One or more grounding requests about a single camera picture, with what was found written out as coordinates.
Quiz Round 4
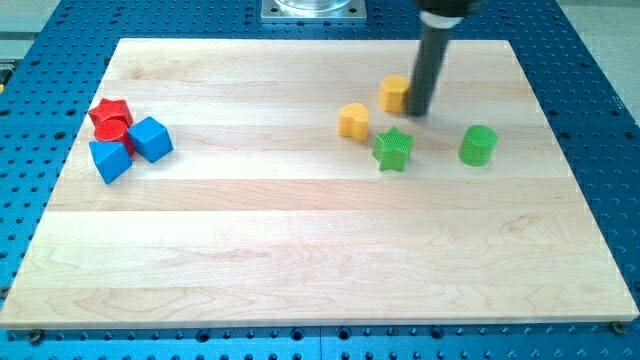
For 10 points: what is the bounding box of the green cylinder block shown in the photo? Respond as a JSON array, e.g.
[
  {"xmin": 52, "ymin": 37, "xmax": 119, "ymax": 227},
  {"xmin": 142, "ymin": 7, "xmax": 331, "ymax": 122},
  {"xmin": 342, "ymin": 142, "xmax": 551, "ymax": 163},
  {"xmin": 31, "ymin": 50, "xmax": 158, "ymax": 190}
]
[{"xmin": 458, "ymin": 125, "xmax": 498, "ymax": 167}]

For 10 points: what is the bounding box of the board clamp screw right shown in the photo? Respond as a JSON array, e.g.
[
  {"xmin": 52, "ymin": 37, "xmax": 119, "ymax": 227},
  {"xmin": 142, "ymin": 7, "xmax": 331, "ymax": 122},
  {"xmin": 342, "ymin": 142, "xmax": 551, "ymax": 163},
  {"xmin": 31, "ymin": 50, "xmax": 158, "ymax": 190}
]
[{"xmin": 610, "ymin": 322, "xmax": 628, "ymax": 335}]

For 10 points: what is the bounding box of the red cylinder block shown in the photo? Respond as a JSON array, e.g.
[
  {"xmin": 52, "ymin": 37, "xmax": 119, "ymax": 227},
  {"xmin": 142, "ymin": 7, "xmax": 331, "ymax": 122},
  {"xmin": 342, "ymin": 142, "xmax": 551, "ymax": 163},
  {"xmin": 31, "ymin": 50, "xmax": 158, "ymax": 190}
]
[{"xmin": 94, "ymin": 119, "xmax": 135, "ymax": 155}]

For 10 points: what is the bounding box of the blue cube block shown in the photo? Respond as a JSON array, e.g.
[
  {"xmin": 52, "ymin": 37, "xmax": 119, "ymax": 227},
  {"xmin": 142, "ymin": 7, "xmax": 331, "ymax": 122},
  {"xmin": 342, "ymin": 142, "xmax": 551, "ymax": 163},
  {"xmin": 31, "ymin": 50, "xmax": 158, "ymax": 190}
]
[{"xmin": 128, "ymin": 117, "xmax": 174, "ymax": 163}]

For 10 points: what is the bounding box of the green star block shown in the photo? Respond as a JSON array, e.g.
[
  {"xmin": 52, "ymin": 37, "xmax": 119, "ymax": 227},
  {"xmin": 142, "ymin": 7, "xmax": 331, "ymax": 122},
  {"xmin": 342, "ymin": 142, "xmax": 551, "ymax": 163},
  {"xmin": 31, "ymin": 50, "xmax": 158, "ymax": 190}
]
[{"xmin": 373, "ymin": 127, "xmax": 414, "ymax": 172}]

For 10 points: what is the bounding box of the wooden board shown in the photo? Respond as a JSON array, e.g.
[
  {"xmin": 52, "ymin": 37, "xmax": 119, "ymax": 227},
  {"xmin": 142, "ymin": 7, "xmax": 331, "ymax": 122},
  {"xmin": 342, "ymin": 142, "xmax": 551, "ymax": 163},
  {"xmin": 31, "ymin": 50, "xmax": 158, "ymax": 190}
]
[{"xmin": 1, "ymin": 38, "xmax": 638, "ymax": 330}]

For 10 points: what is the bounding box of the yellow heart block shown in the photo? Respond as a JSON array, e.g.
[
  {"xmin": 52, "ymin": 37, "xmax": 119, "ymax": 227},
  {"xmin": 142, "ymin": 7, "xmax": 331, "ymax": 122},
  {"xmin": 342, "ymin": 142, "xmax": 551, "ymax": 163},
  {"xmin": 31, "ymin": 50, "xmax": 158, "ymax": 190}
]
[{"xmin": 338, "ymin": 103, "xmax": 370, "ymax": 142}]

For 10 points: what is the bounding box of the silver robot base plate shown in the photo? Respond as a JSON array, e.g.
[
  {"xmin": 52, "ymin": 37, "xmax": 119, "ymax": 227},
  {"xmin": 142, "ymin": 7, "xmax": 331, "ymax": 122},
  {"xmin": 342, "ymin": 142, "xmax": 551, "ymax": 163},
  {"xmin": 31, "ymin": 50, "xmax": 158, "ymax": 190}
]
[{"xmin": 260, "ymin": 0, "xmax": 367, "ymax": 21}]

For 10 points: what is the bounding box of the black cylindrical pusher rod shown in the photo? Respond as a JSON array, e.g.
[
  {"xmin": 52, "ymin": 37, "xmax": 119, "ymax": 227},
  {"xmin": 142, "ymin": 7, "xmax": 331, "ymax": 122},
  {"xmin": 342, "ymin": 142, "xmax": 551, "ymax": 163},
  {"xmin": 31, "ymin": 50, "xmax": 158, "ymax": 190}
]
[{"xmin": 406, "ymin": 20, "xmax": 451, "ymax": 117}]

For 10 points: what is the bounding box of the board clamp screw left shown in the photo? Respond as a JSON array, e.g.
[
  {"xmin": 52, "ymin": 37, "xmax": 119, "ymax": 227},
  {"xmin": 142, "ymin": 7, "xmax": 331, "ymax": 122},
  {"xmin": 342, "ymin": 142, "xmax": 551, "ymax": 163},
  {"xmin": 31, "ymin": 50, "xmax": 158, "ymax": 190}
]
[{"xmin": 26, "ymin": 329, "xmax": 44, "ymax": 345}]

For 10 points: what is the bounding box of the blue triangle block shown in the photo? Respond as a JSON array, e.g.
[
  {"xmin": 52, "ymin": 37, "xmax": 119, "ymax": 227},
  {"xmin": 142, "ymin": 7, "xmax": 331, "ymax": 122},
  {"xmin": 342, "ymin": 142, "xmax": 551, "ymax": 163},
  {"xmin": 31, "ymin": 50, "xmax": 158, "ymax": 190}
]
[{"xmin": 89, "ymin": 141, "xmax": 132, "ymax": 184}]

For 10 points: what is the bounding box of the red star block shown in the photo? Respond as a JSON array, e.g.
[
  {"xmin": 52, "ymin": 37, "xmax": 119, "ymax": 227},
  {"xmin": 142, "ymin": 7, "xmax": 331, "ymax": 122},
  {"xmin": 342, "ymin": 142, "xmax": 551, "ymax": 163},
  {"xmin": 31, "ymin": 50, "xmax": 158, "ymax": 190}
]
[{"xmin": 88, "ymin": 98, "xmax": 133, "ymax": 127}]

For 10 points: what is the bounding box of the yellow hexagon block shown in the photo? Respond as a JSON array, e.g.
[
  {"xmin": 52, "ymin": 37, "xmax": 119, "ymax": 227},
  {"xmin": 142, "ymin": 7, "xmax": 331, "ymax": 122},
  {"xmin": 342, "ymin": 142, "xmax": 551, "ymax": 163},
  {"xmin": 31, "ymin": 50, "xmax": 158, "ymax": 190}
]
[{"xmin": 378, "ymin": 75, "xmax": 410, "ymax": 113}]

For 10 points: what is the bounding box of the board clamp screw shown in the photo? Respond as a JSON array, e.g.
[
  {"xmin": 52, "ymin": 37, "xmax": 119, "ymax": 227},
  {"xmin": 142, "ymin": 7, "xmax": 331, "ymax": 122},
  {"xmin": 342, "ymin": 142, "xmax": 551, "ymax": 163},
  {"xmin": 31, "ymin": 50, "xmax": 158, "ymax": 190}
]
[
  {"xmin": 610, "ymin": 322, "xmax": 628, "ymax": 335},
  {"xmin": 26, "ymin": 329, "xmax": 44, "ymax": 345}
]

